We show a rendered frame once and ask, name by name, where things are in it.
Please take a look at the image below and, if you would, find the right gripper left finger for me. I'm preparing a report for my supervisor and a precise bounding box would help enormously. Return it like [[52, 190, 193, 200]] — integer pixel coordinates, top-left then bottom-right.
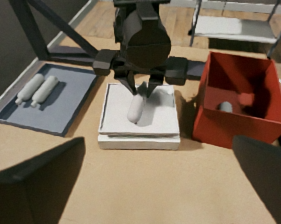
[[0, 136, 86, 224]]

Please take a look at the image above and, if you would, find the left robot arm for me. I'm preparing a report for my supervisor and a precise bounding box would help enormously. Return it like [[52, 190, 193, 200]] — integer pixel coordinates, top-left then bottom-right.
[[113, 0, 172, 69]]

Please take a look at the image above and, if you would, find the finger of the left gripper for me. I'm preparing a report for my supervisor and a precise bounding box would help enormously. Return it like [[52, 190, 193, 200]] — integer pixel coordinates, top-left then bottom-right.
[[147, 74, 165, 98], [113, 70, 136, 96]]

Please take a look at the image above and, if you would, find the white digital weighing scale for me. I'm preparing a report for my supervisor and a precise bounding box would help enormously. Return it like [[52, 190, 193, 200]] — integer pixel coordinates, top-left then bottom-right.
[[98, 83, 180, 150]]

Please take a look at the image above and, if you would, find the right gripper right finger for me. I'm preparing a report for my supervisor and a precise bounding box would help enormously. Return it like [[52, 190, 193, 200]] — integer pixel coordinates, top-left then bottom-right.
[[232, 135, 281, 224]]

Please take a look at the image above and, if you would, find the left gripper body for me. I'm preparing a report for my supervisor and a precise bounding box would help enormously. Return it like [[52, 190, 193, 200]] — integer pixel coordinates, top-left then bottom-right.
[[92, 36, 189, 86]]

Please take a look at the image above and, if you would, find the red open box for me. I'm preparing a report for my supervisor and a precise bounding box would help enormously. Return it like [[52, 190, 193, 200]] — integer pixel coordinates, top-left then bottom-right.
[[191, 51, 281, 150]]

